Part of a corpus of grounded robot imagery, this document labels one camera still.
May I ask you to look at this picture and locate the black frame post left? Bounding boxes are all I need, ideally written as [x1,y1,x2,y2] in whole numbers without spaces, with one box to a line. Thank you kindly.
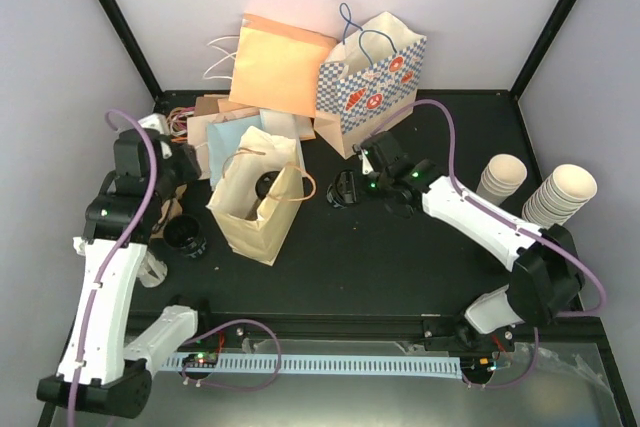
[98,0,163,100]

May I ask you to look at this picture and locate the light blue paper bag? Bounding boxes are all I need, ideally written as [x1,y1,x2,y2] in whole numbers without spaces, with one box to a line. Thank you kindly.
[206,115,262,188]

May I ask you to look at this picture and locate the tall white cup stack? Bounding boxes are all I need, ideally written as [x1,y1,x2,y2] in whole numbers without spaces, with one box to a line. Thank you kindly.
[522,164,598,228]

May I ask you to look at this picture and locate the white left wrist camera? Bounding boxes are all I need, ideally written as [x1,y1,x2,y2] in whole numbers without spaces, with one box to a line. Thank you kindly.
[138,113,171,136]

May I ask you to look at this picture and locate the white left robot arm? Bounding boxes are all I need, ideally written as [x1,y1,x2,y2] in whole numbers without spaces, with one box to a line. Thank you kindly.
[36,127,215,419]

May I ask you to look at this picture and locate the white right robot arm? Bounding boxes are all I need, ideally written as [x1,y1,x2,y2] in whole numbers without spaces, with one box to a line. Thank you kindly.
[338,132,584,350]

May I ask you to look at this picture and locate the beige kraft paper bag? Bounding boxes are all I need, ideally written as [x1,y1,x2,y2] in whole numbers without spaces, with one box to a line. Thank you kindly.
[207,126,317,266]

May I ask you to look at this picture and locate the black cup with white print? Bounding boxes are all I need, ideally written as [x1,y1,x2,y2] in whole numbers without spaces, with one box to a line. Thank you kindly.
[163,214,207,259]

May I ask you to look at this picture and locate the light blue cable duct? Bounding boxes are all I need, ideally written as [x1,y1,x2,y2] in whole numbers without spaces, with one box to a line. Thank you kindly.
[160,352,462,380]

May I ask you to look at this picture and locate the short white cup stack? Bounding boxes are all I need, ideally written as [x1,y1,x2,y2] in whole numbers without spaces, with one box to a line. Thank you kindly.
[476,154,528,206]

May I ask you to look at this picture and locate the blue checkered paper bag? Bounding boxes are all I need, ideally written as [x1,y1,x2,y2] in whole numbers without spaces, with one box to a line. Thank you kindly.
[314,2,427,159]

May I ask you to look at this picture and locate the black frame post right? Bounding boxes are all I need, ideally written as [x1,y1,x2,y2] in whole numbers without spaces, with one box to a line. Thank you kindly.
[510,0,578,101]

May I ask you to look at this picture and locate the flat brown paper bags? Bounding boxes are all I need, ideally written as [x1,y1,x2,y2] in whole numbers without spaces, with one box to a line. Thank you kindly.
[167,94,315,151]

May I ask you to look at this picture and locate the orange paper bag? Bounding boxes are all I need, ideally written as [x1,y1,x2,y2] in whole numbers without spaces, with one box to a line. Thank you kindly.
[230,14,337,118]

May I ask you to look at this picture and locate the black frame post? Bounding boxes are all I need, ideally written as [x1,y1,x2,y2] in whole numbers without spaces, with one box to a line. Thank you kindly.
[510,0,578,101]
[98,0,163,100]

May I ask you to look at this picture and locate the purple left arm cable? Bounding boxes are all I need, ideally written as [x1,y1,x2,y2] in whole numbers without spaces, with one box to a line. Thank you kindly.
[66,108,281,427]

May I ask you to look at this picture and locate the black lidded coffee cup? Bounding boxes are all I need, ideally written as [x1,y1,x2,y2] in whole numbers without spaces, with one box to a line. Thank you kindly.
[326,170,360,209]

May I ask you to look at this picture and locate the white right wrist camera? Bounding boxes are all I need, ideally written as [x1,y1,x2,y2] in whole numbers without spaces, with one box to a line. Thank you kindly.
[359,150,374,176]

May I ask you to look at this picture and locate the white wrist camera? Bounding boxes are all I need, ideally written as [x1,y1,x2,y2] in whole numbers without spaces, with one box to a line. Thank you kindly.
[138,113,171,136]
[359,150,374,176]

